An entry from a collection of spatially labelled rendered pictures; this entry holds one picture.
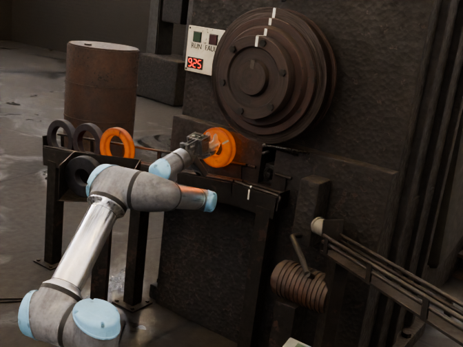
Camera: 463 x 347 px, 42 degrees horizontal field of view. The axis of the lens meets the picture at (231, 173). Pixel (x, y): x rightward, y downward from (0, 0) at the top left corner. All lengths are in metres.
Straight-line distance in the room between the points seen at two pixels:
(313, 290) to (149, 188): 0.64
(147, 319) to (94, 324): 1.17
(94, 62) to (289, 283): 3.19
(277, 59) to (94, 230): 0.81
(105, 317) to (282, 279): 0.70
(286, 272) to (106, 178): 0.69
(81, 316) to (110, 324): 0.07
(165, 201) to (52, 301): 0.42
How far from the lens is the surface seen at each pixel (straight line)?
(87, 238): 1.69
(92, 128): 2.76
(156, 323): 2.67
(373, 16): 2.12
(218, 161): 2.32
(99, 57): 4.84
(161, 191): 1.73
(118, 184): 1.74
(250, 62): 2.05
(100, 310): 1.58
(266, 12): 2.13
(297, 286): 2.01
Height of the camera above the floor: 1.36
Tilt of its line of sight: 16 degrees down
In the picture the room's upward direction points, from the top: 7 degrees clockwise
